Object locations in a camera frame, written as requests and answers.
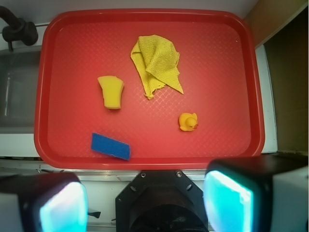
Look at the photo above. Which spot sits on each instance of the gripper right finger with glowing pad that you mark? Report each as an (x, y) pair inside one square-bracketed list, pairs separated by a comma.
[(266, 193)]

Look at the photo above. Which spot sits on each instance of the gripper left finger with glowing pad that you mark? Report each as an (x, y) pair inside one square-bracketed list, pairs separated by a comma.
[(52, 202)]

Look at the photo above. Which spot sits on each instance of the yellow rubber duck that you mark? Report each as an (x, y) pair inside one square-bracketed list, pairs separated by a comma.
[(188, 121)]

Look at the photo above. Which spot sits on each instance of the blue sponge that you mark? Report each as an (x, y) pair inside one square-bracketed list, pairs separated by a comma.
[(110, 147)]

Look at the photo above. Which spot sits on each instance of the red plastic tray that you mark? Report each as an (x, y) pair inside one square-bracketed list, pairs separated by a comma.
[(218, 73)]

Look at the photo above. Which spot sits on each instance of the yellow sponge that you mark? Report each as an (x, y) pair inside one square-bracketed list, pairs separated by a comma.
[(112, 88)]

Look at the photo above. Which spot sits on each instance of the stainless steel sink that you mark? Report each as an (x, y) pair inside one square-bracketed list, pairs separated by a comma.
[(19, 72)]

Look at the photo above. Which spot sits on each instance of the dark metal faucet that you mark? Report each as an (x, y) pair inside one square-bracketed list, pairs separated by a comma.
[(17, 29)]

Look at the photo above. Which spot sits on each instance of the yellow microfibre cloth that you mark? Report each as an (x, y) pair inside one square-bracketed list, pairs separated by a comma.
[(156, 60)]

